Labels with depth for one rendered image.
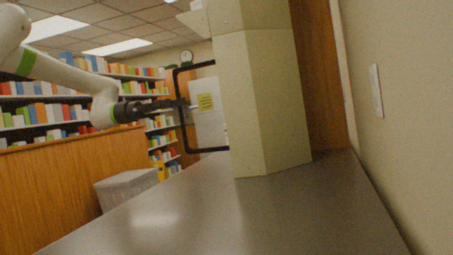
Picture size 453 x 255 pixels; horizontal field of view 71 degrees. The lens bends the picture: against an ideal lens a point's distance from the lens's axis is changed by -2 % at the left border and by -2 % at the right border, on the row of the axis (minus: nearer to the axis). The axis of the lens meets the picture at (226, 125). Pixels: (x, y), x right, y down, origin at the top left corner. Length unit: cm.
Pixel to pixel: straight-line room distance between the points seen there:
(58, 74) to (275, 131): 85
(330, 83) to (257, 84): 43
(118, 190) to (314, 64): 235
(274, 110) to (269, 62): 16
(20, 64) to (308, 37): 110
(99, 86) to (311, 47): 89
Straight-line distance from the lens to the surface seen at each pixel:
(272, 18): 115
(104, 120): 141
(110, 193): 331
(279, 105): 110
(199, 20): 112
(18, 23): 123
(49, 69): 140
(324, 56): 140
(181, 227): 73
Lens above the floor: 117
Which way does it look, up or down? 3 degrees down
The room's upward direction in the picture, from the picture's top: 9 degrees counter-clockwise
